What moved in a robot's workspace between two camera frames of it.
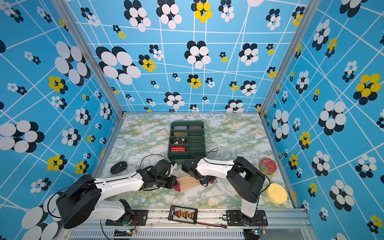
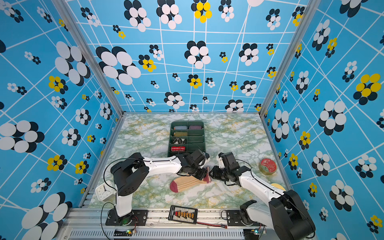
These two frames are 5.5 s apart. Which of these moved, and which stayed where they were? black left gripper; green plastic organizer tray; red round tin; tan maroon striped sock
Moved: black left gripper
Stayed: red round tin; tan maroon striped sock; green plastic organizer tray
